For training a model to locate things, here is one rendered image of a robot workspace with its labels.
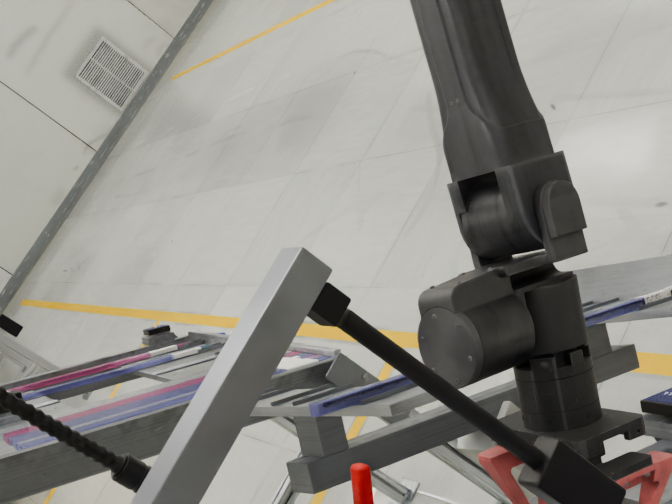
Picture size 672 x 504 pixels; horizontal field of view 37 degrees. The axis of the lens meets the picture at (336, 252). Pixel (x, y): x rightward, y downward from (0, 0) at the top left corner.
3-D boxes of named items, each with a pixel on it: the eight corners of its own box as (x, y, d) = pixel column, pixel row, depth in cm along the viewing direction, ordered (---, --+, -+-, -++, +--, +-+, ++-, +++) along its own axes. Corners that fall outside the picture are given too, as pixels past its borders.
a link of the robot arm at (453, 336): (575, 173, 70) (490, 196, 77) (457, 204, 64) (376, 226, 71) (618, 339, 70) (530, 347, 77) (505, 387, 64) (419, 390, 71)
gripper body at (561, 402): (584, 468, 68) (564, 363, 67) (489, 447, 77) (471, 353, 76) (650, 439, 71) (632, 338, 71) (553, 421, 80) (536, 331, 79)
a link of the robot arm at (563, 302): (590, 257, 72) (531, 260, 77) (525, 279, 68) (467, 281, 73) (607, 350, 73) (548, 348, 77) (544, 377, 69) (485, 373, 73)
